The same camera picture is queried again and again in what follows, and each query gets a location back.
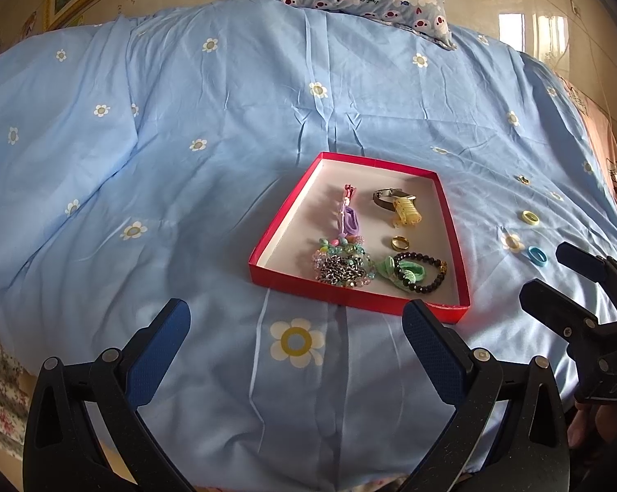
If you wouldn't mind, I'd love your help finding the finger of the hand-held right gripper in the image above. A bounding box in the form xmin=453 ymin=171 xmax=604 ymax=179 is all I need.
xmin=519 ymin=278 xmax=602 ymax=342
xmin=556 ymin=242 xmax=617 ymax=313

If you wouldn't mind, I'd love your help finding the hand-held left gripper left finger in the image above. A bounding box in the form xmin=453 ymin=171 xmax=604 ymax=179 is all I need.
xmin=22 ymin=297 xmax=192 ymax=492

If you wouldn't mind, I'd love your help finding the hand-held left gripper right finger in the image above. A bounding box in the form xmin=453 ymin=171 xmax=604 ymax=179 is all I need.
xmin=401 ymin=298 xmax=570 ymax=492

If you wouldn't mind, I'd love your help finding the green scrunchie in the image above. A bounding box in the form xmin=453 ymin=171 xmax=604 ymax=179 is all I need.
xmin=375 ymin=255 xmax=427 ymax=285

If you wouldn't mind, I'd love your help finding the black bead bracelet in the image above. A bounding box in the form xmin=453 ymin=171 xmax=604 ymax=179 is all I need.
xmin=393 ymin=251 xmax=449 ymax=295

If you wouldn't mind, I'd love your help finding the metal chain with colourful beads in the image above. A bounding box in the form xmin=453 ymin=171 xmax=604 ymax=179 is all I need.
xmin=317 ymin=236 xmax=373 ymax=288

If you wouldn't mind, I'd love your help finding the yellow claw hair clip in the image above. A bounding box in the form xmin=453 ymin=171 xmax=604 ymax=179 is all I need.
xmin=389 ymin=197 xmax=423 ymax=229

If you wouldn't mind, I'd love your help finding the pastel glass bead bracelet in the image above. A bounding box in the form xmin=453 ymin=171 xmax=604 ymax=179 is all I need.
xmin=312 ymin=240 xmax=377 ymax=289

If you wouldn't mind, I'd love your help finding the purple hair tie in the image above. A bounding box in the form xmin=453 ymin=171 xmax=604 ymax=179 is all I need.
xmin=339 ymin=207 xmax=363 ymax=239

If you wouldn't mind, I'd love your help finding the red cardboard box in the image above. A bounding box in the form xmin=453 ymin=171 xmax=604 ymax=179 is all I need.
xmin=248 ymin=152 xmax=471 ymax=325

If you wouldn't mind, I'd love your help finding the person's right hand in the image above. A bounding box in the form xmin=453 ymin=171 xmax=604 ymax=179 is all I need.
xmin=567 ymin=401 xmax=617 ymax=450

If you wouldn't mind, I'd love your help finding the pink printed sheet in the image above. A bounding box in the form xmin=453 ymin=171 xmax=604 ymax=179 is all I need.
xmin=557 ymin=72 xmax=617 ymax=247

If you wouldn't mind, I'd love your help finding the green face wrist watch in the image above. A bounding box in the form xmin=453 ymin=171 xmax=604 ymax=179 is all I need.
xmin=372 ymin=188 xmax=417 ymax=212

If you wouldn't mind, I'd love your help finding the floral bed sheet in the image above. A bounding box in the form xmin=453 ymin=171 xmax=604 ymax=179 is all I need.
xmin=0 ymin=307 xmax=37 ymax=452

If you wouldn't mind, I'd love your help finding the blue floral blanket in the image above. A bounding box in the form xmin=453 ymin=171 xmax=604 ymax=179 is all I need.
xmin=0 ymin=0 xmax=617 ymax=487

